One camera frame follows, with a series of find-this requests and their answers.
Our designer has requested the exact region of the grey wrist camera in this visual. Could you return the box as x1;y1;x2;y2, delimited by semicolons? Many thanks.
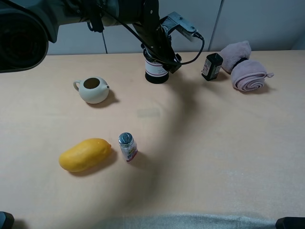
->
161;11;198;42

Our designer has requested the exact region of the black rectangular box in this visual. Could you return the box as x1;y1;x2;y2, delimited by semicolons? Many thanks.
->
202;53;223;81

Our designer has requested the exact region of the black object bottom left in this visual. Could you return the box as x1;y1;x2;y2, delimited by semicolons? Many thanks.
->
0;211;15;229

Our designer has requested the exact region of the pale green ceramic teapot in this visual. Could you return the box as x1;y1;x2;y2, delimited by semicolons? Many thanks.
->
73;77;110;104

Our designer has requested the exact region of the rolled pink towel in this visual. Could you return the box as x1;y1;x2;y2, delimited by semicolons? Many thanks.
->
219;41;274;92

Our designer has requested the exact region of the small silver-capped bottle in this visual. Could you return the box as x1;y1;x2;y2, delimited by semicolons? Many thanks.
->
118;132;138;162

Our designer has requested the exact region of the black mesh pen holder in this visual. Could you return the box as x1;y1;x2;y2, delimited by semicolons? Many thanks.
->
143;49;169;84

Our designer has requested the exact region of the black object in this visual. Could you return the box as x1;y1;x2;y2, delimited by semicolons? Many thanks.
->
0;211;15;229
275;217;305;229

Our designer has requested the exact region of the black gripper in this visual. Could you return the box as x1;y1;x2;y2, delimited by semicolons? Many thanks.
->
132;14;181;73

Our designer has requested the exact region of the yellow mango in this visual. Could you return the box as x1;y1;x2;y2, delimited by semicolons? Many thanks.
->
59;138;112;173

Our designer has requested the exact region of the grey cloth at bottom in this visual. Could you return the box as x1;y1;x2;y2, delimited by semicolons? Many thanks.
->
92;212;277;229

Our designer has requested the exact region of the black object bottom right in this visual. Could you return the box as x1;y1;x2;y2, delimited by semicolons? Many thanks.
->
275;217;305;229

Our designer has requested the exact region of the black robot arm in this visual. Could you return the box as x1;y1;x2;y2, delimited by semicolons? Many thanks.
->
0;0;181;73

